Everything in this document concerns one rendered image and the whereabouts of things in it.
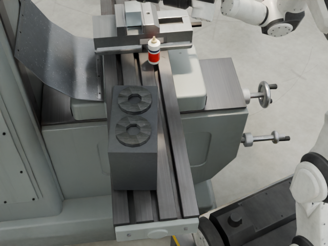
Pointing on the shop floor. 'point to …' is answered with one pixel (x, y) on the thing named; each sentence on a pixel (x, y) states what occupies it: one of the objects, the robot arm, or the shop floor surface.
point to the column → (22, 133)
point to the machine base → (81, 221)
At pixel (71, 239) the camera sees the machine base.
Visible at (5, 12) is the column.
